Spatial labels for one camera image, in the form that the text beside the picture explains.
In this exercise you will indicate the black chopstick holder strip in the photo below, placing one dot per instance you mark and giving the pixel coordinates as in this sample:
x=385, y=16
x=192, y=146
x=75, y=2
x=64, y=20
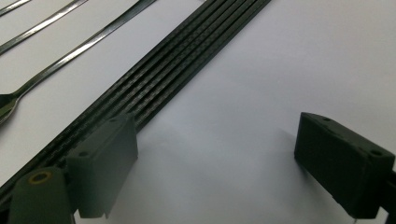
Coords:
x=174, y=68

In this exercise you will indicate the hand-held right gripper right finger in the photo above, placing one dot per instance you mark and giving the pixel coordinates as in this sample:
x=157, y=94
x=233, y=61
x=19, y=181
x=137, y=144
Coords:
x=345, y=168

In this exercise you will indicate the light blue board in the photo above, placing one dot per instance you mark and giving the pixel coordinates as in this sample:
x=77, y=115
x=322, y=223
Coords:
x=249, y=77

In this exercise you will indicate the steel spoon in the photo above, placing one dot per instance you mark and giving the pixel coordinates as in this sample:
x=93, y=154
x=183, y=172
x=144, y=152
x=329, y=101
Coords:
x=84, y=46
x=40, y=26
x=12, y=6

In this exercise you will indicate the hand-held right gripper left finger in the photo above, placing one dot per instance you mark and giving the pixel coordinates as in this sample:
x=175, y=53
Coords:
x=99, y=168

